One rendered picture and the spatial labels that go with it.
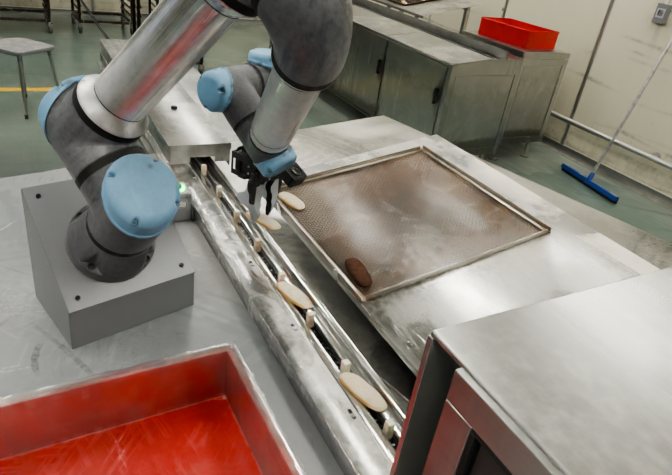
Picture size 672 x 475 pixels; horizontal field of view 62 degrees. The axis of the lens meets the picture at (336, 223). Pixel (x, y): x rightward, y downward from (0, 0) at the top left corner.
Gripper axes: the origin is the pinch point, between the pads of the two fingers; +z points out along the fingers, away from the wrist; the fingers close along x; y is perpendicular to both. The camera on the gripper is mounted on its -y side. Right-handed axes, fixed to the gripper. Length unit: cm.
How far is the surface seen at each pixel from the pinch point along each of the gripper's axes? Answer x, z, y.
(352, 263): -2.2, 2.9, -23.2
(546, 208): -48, -5, -49
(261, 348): 23.0, 11.3, -21.1
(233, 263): 11.2, 7.1, -2.1
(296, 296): 10.3, 7.4, -18.7
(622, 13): -416, -24, 7
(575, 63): -428, 22, 31
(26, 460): 63, 11, -13
